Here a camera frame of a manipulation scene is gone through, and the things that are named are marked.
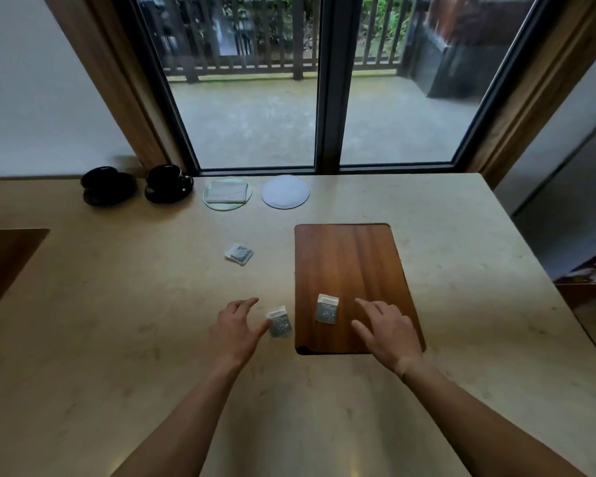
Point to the person's left thumb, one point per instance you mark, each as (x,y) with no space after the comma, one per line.
(262,328)

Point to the person's right hand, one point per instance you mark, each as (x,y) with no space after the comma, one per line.
(392,340)

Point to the folded white napkin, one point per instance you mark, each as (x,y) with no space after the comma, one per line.
(227,190)

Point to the small grey sachet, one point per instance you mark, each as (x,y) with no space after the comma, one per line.
(239,254)
(327,309)
(281,326)

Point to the white round coaster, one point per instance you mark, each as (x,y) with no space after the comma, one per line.
(285,192)

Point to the person's right thumb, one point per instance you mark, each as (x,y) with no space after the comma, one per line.
(361,329)

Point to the dark window frame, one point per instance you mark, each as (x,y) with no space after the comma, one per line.
(329,84)

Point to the person's left forearm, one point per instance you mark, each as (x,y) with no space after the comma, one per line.
(183,422)

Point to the green glass coaster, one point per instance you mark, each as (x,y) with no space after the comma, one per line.
(223,205)

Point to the person's right forearm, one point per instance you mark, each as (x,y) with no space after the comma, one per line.
(481,422)

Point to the balcony railing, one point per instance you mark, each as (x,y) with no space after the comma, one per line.
(273,49)

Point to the wooden window surround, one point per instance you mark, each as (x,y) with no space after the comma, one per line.
(104,69)

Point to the person's left hand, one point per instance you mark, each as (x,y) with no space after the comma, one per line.
(231,337)

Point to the black cup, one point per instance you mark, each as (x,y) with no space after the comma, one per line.
(104,177)
(166,176)

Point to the black saucer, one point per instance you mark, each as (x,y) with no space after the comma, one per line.
(166,196)
(110,198)

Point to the wooden cutting board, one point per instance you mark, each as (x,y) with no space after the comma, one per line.
(352,263)

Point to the dark outdoor planter box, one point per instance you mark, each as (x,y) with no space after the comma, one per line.
(457,64)

